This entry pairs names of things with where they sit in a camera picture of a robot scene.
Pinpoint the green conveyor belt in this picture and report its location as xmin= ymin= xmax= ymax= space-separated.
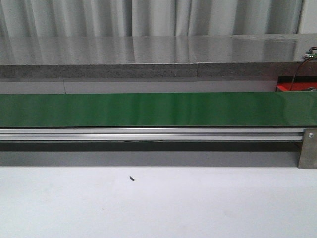
xmin=0 ymin=92 xmax=317 ymax=128

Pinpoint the grey stone counter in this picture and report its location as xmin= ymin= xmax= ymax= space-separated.
xmin=0 ymin=34 xmax=317 ymax=78

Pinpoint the small green circuit board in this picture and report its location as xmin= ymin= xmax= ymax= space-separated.
xmin=303 ymin=48 xmax=317 ymax=60

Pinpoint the grey pleated curtain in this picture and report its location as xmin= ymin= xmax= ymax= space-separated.
xmin=0 ymin=0 xmax=303 ymax=37

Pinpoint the aluminium conveyor side rail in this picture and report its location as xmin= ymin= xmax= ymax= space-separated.
xmin=0 ymin=127 xmax=305 ymax=141

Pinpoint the metal conveyor support bracket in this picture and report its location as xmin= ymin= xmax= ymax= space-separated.
xmin=298 ymin=128 xmax=317 ymax=169

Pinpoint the thin red-brown wire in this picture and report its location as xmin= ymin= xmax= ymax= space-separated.
xmin=289 ymin=47 xmax=317 ymax=92

